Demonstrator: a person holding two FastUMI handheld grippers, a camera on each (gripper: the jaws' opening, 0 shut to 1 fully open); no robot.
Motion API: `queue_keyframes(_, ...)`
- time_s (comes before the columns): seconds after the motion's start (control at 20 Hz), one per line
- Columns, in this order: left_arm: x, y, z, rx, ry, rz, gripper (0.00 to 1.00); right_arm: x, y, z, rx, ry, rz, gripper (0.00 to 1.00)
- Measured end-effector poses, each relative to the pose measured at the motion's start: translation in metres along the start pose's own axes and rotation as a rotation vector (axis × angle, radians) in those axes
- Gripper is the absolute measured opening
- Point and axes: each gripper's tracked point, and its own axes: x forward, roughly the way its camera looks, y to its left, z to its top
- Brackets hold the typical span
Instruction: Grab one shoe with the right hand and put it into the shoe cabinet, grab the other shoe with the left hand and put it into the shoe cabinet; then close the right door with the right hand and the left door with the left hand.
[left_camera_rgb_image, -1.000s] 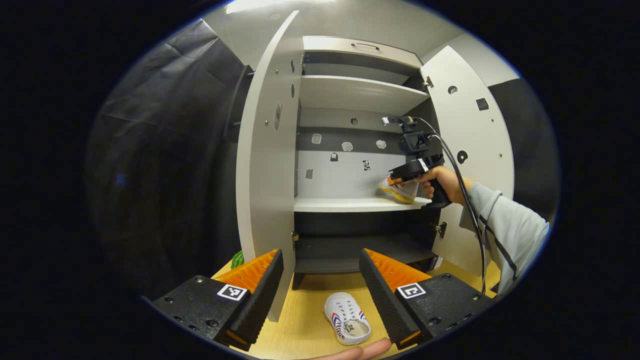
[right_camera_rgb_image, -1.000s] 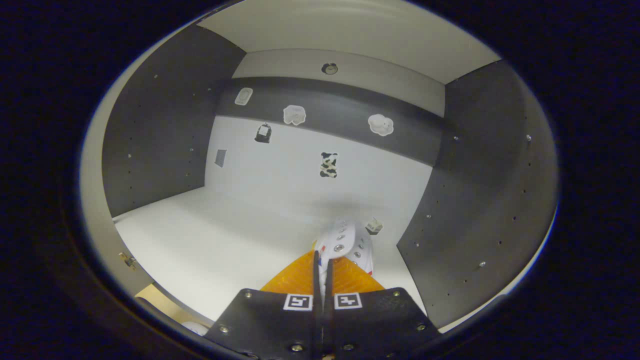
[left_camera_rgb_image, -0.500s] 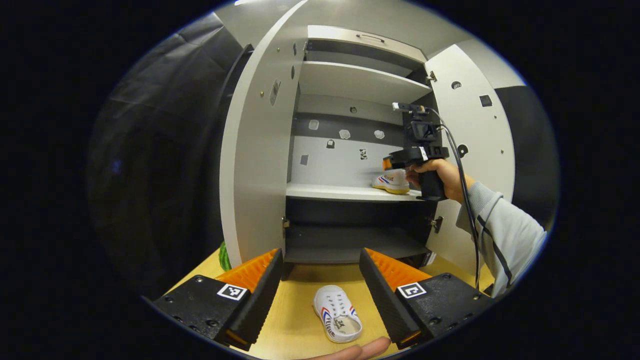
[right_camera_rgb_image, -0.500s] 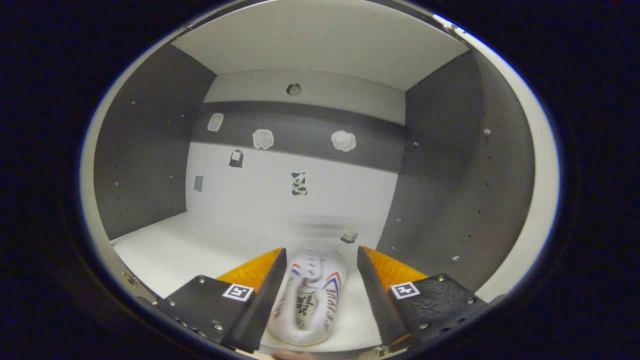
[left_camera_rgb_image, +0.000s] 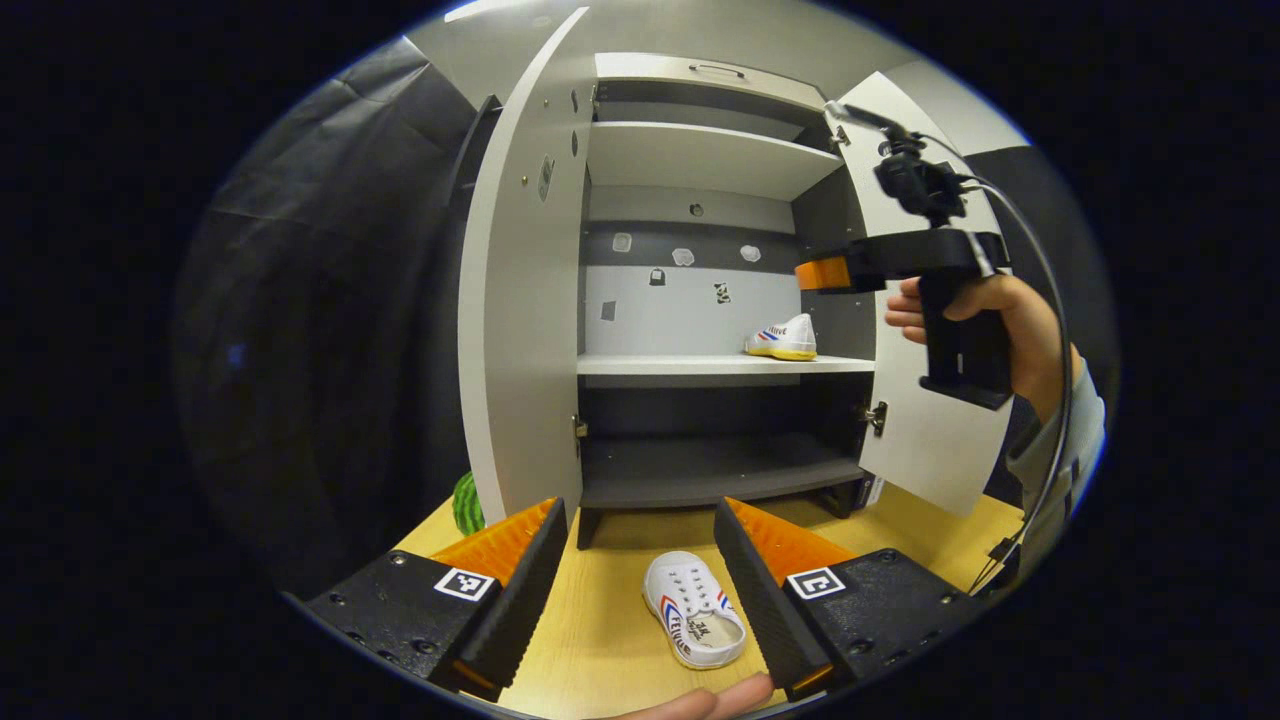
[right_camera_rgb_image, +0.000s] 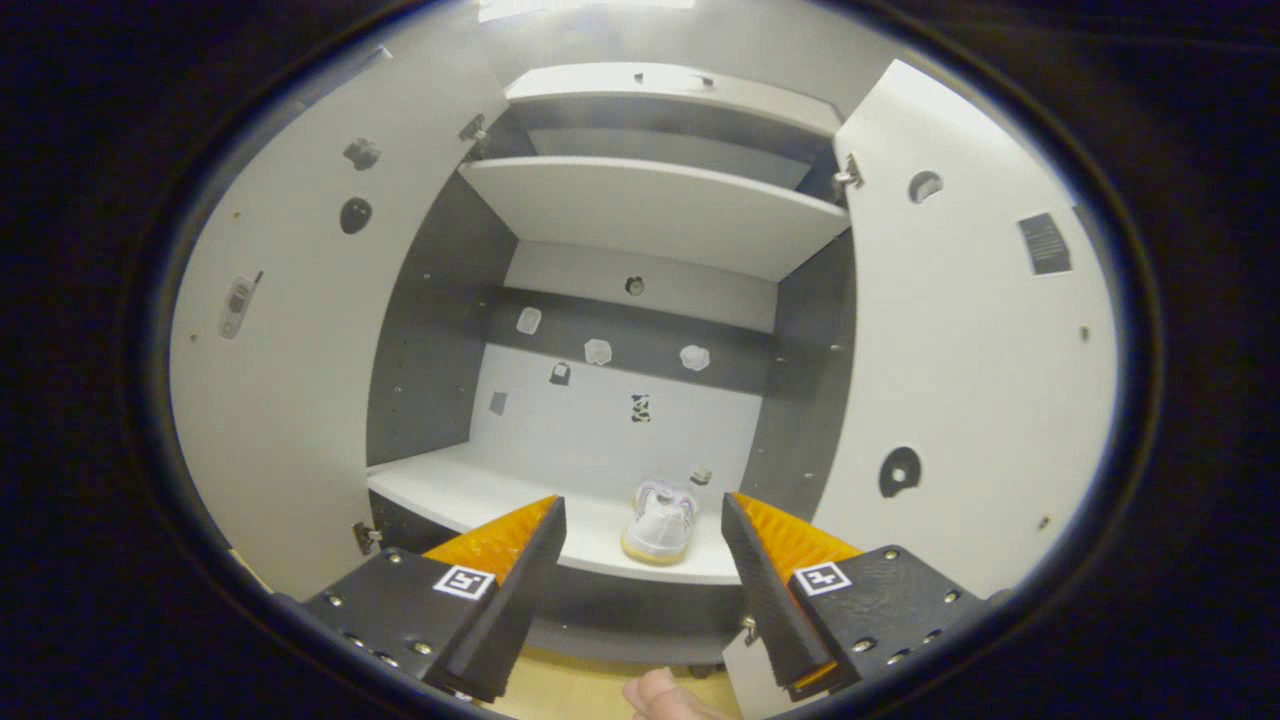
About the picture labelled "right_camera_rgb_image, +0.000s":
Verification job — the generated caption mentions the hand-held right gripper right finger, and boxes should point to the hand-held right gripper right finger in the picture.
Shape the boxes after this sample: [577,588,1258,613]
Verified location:
[720,490,991,701]

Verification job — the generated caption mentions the white cabinet door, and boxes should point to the white cabinet door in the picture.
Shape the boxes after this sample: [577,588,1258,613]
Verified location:
[168,40,511,601]
[722,58,1119,719]

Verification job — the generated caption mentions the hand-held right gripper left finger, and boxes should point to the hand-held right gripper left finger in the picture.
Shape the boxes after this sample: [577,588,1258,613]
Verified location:
[300,495,568,704]

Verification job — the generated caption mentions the white canvas shoe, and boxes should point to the white canvas shoe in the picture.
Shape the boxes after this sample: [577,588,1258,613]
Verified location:
[620,480,699,566]

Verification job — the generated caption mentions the white shoe cabinet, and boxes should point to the white shoe cabinet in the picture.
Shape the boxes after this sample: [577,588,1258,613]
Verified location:
[168,40,1119,719]

